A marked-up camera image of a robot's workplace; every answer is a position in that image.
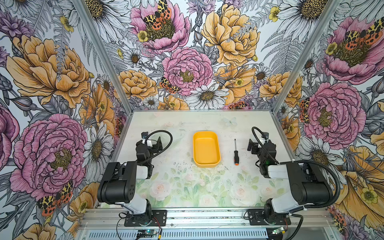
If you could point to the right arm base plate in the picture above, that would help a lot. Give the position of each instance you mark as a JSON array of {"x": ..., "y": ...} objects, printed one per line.
[{"x": 258, "y": 217}]

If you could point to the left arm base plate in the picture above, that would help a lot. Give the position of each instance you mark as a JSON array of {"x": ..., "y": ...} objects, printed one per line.
[{"x": 154, "y": 218}]

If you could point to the black orange handled screwdriver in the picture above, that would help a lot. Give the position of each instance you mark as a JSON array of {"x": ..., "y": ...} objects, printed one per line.
[{"x": 236, "y": 154}]

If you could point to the aluminium corner post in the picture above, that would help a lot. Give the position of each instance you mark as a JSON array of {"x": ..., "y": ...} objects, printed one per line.
[
  {"x": 92, "y": 32},
  {"x": 324, "y": 20}
]

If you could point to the left aluminium corner post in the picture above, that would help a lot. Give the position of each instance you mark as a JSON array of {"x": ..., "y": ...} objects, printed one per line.
[{"x": 92, "y": 32}]

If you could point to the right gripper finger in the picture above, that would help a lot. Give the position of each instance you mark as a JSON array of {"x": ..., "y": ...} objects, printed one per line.
[
  {"x": 265, "y": 135},
  {"x": 250, "y": 146}
]

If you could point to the left green circuit board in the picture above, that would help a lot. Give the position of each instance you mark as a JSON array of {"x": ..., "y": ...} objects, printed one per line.
[{"x": 146, "y": 233}]

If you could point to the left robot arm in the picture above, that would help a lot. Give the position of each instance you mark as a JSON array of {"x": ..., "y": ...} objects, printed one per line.
[{"x": 118, "y": 184}]

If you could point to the aluminium front rail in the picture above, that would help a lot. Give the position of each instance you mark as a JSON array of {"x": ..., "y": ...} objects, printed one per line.
[{"x": 205, "y": 218}]

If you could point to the yellow plastic bin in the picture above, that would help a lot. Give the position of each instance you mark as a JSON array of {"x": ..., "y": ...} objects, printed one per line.
[{"x": 206, "y": 149}]

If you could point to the right green circuit board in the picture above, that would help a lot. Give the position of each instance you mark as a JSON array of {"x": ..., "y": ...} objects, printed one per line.
[{"x": 278, "y": 231}]

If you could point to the green circuit board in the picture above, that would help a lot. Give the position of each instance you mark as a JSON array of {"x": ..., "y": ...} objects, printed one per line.
[
  {"x": 146, "y": 233},
  {"x": 278, "y": 231}
]

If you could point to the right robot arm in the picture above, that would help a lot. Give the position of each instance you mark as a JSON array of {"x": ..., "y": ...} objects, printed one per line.
[{"x": 312, "y": 185}]

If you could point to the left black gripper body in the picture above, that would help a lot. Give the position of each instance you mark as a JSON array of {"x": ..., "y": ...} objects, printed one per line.
[{"x": 151, "y": 140}]

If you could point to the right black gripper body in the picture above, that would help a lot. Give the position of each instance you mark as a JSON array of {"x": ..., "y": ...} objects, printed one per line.
[{"x": 259, "y": 144}]

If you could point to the white slotted cable duct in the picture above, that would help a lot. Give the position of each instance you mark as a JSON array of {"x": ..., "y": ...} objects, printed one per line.
[{"x": 183, "y": 234}]

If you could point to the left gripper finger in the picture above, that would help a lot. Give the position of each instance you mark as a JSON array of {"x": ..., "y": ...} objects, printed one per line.
[
  {"x": 144, "y": 135},
  {"x": 158, "y": 145}
]

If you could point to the right aluminium corner post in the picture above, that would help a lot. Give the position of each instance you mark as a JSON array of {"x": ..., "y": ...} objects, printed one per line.
[{"x": 324, "y": 20}]

